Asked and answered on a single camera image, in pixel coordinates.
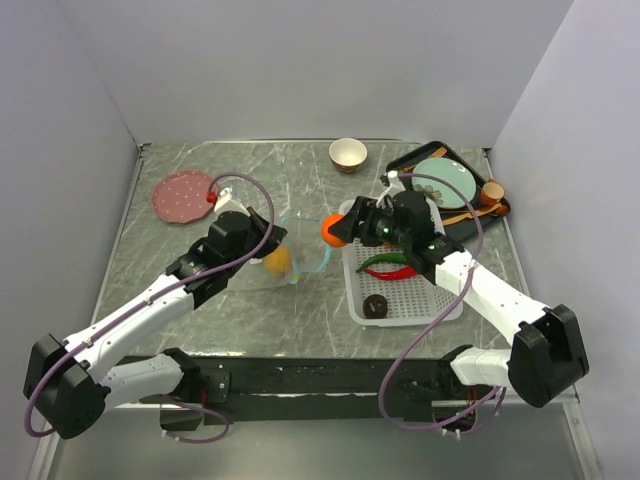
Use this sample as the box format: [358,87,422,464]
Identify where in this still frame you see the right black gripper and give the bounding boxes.
[327,196,411,251]

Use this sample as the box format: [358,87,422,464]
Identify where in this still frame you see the orange tangerine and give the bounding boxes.
[320,213,349,249]

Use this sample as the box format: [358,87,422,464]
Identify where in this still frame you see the clear zip top bag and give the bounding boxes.
[249,212,335,286]

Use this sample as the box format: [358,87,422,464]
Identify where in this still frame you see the yellow orange mango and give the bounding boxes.
[262,245,292,277]

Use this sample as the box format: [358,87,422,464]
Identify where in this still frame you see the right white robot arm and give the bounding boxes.
[322,191,590,408]

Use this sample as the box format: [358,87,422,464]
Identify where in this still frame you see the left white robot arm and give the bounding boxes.
[23,209,287,439]

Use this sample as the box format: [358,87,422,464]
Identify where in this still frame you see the green chili pepper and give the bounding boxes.
[356,252,407,273]

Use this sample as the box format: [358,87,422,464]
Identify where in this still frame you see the pink dotted plate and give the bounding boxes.
[150,170,217,224]

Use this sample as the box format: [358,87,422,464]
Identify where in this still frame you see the red chili pepper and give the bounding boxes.
[364,266,418,281]

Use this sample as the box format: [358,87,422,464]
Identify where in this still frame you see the white ceramic bowl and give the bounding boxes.
[329,138,368,174]

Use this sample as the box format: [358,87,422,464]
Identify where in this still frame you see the white plastic basket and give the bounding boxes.
[339,198,465,329]

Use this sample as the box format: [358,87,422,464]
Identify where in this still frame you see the dark purple mangosteen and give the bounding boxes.
[362,294,388,319]

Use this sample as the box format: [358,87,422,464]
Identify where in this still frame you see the wooden chopsticks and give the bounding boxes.
[386,142,449,173]

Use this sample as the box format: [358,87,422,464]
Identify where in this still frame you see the light green plate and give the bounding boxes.
[411,158,476,210]

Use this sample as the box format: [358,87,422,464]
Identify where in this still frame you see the black tray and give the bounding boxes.
[402,141,511,242]

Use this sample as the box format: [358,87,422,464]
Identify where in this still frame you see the wooden spoon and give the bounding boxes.
[442,203,503,226]

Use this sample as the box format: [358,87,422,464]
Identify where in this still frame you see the small brown cup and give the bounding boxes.
[479,179,505,207]

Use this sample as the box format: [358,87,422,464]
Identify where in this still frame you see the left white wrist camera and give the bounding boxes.
[205,187,249,219]

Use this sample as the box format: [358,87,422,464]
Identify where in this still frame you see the black base frame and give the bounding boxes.
[169,354,495,423]

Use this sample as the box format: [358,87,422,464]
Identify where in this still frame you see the aluminium rail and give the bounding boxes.
[114,389,581,411]

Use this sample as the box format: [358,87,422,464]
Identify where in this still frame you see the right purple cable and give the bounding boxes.
[378,172,506,437]

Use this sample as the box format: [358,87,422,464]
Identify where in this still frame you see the purple cable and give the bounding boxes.
[23,172,276,445]
[378,172,506,437]

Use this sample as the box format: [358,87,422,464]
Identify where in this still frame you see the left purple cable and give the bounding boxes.
[23,172,276,445]

